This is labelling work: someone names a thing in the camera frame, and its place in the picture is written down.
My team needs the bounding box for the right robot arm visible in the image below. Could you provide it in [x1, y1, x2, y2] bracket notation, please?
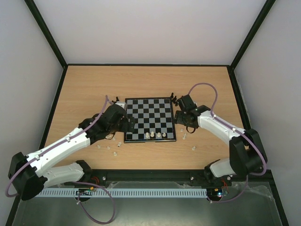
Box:
[174, 95, 268, 185]

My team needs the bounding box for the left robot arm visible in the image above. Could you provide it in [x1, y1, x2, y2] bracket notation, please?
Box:
[8, 101, 135, 201]

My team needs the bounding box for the black and silver chessboard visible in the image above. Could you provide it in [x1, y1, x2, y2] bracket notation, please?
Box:
[124, 97, 176, 143]

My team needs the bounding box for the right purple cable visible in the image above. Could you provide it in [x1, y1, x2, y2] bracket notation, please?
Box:
[188, 82, 268, 204]

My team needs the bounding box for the purple cable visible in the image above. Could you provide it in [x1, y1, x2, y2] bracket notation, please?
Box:
[5, 95, 116, 224]
[188, 82, 268, 204]

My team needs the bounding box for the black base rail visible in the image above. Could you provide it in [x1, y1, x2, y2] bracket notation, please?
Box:
[92, 169, 206, 182]

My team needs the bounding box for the black enclosure frame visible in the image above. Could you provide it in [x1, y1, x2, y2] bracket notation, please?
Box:
[4, 0, 290, 226]

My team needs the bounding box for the white slotted cable duct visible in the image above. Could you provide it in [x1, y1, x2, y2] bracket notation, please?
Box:
[37, 188, 207, 198]

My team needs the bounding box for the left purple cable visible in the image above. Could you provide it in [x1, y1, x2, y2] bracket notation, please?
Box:
[5, 95, 116, 224]

